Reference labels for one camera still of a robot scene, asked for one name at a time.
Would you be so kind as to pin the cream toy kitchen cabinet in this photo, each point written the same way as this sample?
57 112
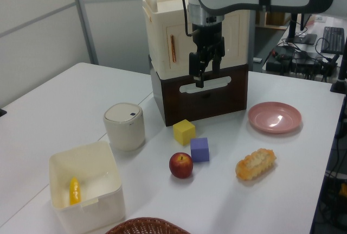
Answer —
160 27

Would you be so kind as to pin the dark brown drawer box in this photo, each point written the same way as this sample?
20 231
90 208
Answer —
184 106

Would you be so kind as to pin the black electronics box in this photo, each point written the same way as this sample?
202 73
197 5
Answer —
295 64

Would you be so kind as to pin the yellow toy banana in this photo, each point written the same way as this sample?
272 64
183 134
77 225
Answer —
75 193

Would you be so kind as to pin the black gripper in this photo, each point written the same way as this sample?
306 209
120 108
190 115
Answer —
207 37

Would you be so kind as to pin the long toy bread loaf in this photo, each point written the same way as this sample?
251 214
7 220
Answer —
254 164

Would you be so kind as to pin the light wooden crate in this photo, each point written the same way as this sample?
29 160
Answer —
273 19

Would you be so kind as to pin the brown wicker basket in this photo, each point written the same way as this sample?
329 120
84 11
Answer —
146 227

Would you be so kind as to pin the white plastic container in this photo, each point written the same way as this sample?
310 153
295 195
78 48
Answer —
95 215

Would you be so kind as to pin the black monitor stand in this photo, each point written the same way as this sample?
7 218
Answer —
301 38

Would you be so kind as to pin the yellow foam cube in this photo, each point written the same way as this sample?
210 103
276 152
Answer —
184 133

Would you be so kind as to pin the purple foam cube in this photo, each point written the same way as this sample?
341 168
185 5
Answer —
200 151

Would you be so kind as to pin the red toy apple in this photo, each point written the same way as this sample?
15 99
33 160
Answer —
181 166

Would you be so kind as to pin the black pole clamp base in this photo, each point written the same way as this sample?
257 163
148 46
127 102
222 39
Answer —
339 82

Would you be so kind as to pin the pink plastic plate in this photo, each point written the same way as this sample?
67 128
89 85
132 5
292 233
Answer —
273 118

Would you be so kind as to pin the cream lidded canister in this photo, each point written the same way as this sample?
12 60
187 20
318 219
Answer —
124 131

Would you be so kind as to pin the black computer keyboard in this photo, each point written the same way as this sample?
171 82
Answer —
333 40

